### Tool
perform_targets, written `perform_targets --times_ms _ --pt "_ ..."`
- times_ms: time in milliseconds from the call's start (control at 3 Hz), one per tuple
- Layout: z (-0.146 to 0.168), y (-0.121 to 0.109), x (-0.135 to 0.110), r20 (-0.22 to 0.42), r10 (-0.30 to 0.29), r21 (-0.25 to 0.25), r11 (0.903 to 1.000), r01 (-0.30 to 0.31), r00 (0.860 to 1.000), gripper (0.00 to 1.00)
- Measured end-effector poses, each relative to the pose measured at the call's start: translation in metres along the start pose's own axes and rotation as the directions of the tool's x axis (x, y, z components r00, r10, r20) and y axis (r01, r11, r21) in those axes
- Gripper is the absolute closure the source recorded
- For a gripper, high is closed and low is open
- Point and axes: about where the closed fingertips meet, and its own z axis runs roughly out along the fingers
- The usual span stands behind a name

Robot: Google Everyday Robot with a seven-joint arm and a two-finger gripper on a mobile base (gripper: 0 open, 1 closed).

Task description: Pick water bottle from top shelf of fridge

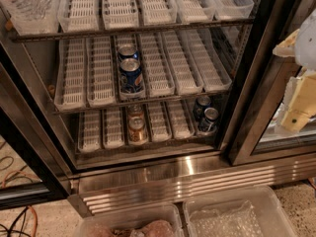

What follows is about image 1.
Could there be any brown soda can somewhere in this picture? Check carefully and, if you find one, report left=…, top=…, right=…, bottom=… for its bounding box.
left=128, top=117, right=147, bottom=143
left=127, top=105, right=144, bottom=119

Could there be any dark blue can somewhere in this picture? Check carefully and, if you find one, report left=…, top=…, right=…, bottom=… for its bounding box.
left=193, top=96, right=211, bottom=121
left=198, top=108, right=219, bottom=132

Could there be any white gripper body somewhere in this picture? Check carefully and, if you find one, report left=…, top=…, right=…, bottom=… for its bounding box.
left=294, top=9, right=316, bottom=71

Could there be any right clear plastic bin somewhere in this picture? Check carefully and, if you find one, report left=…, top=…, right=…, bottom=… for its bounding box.
left=183, top=186, right=297, bottom=237

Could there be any stainless steel fridge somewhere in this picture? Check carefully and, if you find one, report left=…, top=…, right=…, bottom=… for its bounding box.
left=0, top=0, right=316, bottom=216

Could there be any clear plastic water bottle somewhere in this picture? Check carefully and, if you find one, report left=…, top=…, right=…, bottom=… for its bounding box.
left=0, top=0, right=52, bottom=21

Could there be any rear brown soda can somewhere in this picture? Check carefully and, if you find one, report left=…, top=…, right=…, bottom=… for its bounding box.
left=127, top=105, right=144, bottom=119

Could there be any front dark blue can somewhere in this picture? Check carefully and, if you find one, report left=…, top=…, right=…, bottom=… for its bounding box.
left=198, top=108, right=219, bottom=132

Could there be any rear dark blue can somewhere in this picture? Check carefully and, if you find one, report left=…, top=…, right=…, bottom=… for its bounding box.
left=193, top=96, right=211, bottom=121

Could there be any orange floor cable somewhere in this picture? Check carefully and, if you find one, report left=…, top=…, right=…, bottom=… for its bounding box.
left=0, top=170, right=39, bottom=237

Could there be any left clear plastic bin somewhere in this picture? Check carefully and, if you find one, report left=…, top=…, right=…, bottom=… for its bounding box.
left=73, top=203, right=184, bottom=237

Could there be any front brown soda can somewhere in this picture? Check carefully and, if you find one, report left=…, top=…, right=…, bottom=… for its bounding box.
left=128, top=117, right=147, bottom=143

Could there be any clear plastic bin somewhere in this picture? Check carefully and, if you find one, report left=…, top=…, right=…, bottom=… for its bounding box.
left=73, top=203, right=184, bottom=237
left=183, top=186, right=297, bottom=237

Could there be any front blue pepsi can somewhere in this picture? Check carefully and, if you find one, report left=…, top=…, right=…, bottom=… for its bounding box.
left=119, top=58, right=143, bottom=94

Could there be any open fridge door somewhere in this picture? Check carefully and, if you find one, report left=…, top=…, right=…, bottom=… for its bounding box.
left=0, top=49, right=70, bottom=209

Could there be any rear blue pepsi can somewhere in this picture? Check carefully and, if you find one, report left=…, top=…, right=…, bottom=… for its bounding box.
left=118, top=44, right=139, bottom=61

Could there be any middle wire shelf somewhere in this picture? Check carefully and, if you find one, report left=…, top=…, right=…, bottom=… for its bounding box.
left=53, top=90, right=229, bottom=115

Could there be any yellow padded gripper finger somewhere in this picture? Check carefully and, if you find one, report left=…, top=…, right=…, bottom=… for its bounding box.
left=273, top=30, right=299, bottom=57
left=279, top=71, right=316, bottom=132

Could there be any top wire shelf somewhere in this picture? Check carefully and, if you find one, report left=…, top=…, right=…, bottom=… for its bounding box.
left=9, top=18, right=254, bottom=42

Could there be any black floor cable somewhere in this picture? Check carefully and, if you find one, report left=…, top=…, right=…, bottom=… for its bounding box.
left=0, top=205, right=33, bottom=237

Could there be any wire shelf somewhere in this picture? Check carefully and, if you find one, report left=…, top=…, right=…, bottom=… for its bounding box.
left=53, top=90, right=229, bottom=115
left=9, top=18, right=254, bottom=42

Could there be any blue pepsi can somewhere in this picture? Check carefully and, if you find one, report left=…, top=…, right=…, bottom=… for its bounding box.
left=118, top=44, right=139, bottom=61
left=119, top=58, right=143, bottom=94

